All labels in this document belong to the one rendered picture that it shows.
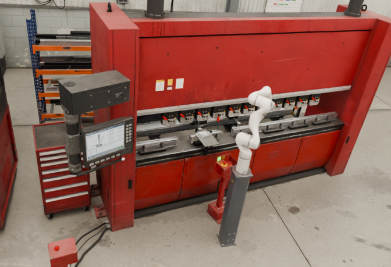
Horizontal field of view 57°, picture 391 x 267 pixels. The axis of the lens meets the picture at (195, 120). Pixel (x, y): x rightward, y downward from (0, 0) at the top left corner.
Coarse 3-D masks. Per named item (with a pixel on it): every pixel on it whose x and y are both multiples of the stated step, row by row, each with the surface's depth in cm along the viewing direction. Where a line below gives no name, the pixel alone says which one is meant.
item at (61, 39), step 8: (72, 32) 515; (80, 32) 518; (88, 32) 522; (40, 40) 475; (48, 40) 478; (56, 40) 482; (64, 40) 484; (72, 40) 488; (80, 40) 491; (88, 40) 495
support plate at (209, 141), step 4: (208, 132) 412; (200, 136) 403; (212, 136) 405; (200, 140) 396; (204, 140) 396; (208, 140) 397; (212, 140) 398; (204, 144) 390; (208, 144) 390; (212, 144) 391; (216, 144) 393
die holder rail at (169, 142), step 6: (162, 138) 396; (168, 138) 397; (174, 138) 398; (138, 144) 381; (144, 144) 383; (150, 144) 386; (156, 144) 390; (162, 144) 394; (168, 144) 397; (174, 144) 401; (138, 150) 384
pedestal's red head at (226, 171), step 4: (216, 160) 401; (220, 160) 405; (224, 160) 406; (232, 160) 408; (216, 164) 402; (220, 164) 399; (228, 164) 400; (232, 164) 410; (236, 164) 404; (216, 168) 403; (220, 168) 397; (224, 168) 393; (228, 168) 395; (220, 172) 399; (224, 172) 394; (228, 172) 398; (224, 176) 397
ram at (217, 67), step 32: (288, 32) 392; (320, 32) 407; (352, 32) 426; (160, 64) 341; (192, 64) 356; (224, 64) 372; (256, 64) 390; (288, 64) 409; (320, 64) 431; (352, 64) 455; (160, 96) 359; (192, 96) 376; (224, 96) 394; (288, 96) 436
